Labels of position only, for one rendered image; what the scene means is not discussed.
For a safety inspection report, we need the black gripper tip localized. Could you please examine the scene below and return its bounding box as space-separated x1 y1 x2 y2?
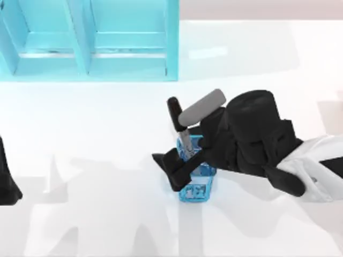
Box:
0 136 24 207

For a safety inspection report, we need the blue openwork box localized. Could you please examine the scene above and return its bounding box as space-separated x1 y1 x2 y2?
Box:
176 134 217 205

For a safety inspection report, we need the light blue rack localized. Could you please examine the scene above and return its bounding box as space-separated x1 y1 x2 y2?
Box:
0 0 179 82

